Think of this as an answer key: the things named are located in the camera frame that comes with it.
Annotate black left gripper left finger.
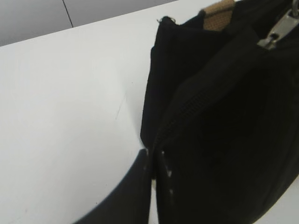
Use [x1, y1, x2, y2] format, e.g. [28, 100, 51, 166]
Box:
[76, 149, 152, 224]

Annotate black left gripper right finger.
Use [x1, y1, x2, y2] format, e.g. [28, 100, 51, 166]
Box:
[156, 150, 184, 224]

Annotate black tote bag tan handles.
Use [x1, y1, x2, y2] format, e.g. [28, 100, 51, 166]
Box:
[141, 0, 299, 224]

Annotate silver zipper pull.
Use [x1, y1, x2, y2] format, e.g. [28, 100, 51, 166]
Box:
[257, 0, 299, 50]

